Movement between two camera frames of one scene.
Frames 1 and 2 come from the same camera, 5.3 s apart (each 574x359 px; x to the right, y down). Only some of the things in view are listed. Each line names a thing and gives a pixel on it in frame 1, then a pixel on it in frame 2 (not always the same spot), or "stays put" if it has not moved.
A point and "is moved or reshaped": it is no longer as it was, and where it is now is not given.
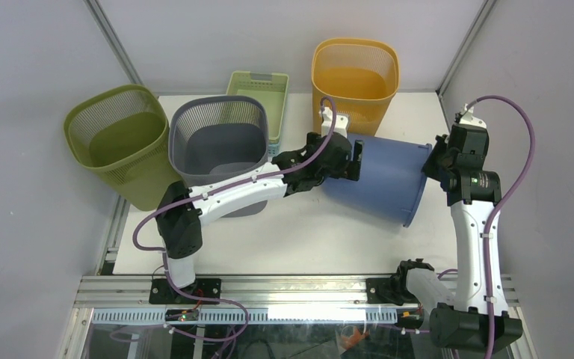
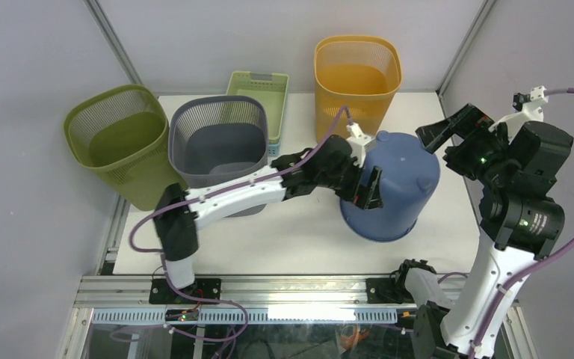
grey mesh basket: x=214 y=138 stays put
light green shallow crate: x=270 y=88 stays put
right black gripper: x=427 y=169 to x=471 y=117
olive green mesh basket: x=122 y=134 stays put
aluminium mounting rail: x=246 y=292 stays put
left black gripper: x=347 y=169 to x=366 y=197
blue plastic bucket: x=390 y=184 is moved or reshaped
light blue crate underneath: x=273 y=149 stays put
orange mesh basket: x=362 y=76 stays put
